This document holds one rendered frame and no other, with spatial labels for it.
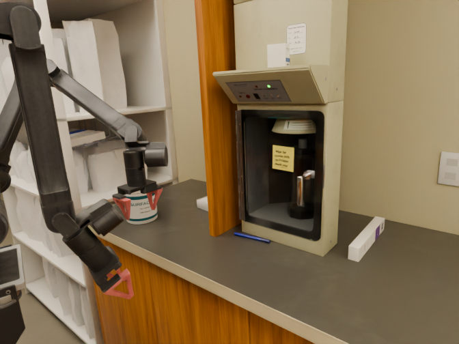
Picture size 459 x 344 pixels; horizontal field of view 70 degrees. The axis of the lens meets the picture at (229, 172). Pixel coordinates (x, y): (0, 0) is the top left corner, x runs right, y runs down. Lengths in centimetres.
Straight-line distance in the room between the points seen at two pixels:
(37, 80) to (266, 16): 64
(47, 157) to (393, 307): 84
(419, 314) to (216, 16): 100
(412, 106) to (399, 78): 11
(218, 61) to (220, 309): 78
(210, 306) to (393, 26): 112
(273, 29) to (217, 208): 61
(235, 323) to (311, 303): 26
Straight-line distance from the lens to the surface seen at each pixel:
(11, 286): 95
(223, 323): 108
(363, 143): 140
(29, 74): 73
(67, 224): 77
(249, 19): 110
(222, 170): 116
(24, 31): 71
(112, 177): 196
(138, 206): 136
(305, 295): 92
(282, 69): 89
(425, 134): 134
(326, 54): 96
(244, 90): 101
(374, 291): 98
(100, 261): 83
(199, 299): 111
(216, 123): 112
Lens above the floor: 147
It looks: 15 degrees down
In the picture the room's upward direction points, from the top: 3 degrees counter-clockwise
